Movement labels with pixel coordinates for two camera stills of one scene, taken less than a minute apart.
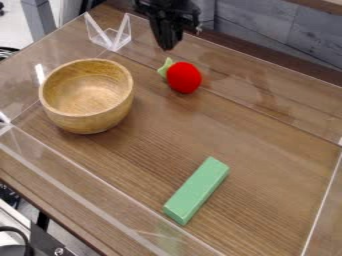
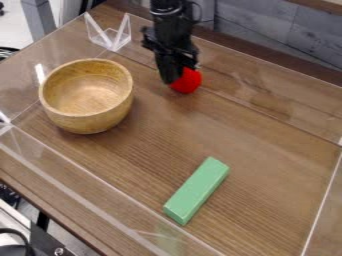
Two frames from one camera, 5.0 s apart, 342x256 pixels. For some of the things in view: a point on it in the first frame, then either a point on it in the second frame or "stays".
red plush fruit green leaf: [182, 74] stays
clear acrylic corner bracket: [110, 39] stays
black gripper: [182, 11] -> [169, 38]
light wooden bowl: [86, 95] stays
